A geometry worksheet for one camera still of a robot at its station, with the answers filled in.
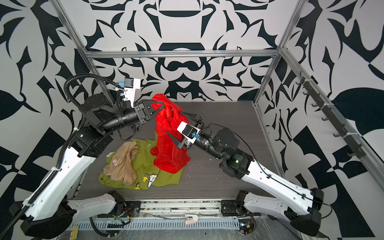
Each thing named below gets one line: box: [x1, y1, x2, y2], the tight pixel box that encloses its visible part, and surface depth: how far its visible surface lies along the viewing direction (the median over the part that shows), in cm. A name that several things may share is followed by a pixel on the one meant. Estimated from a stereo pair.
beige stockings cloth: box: [103, 140, 138, 186], surface depth 80 cm
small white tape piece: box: [184, 214, 199, 225], surface depth 72 cm
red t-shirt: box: [150, 93, 191, 174], surface depth 54 cm
